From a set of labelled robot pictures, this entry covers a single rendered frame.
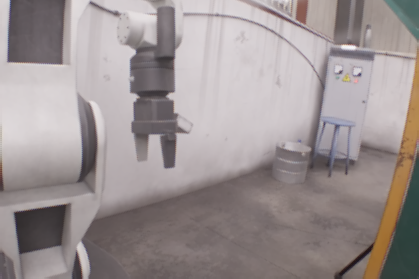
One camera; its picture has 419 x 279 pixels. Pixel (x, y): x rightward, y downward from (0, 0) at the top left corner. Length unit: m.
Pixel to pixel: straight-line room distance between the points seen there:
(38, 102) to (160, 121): 0.21
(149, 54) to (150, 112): 0.11
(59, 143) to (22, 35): 0.18
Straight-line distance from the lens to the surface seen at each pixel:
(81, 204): 0.48
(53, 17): 0.49
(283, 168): 2.12
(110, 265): 0.90
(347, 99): 2.89
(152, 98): 0.54
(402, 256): 1.03
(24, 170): 0.41
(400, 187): 0.84
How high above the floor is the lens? 0.73
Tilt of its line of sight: 10 degrees down
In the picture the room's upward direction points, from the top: 6 degrees clockwise
